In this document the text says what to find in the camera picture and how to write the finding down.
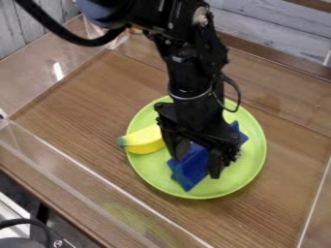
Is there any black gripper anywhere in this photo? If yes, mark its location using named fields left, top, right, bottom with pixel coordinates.
left=154, top=95, right=241, bottom=179

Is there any blue plastic block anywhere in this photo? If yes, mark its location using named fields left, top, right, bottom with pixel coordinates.
left=167, top=120, right=250, bottom=193

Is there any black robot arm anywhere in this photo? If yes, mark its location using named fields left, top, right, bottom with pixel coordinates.
left=15, top=0, right=241, bottom=179

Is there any green round plate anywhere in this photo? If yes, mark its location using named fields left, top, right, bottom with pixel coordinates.
left=127, top=108, right=268, bottom=200

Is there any yellow toy banana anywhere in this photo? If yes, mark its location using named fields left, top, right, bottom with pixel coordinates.
left=117, top=124, right=166, bottom=154

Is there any yellow labelled tin can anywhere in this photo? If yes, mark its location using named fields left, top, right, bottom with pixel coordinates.
left=129, top=28, right=143, bottom=35

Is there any clear acrylic tray wall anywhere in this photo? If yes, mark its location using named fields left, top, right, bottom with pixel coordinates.
left=0, top=116, right=214, bottom=248

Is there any clear acrylic corner bracket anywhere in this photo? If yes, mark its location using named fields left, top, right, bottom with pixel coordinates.
left=82, top=13, right=131, bottom=50

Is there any black cable lower left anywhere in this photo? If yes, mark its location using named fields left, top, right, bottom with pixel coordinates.
left=0, top=218, right=54, bottom=248

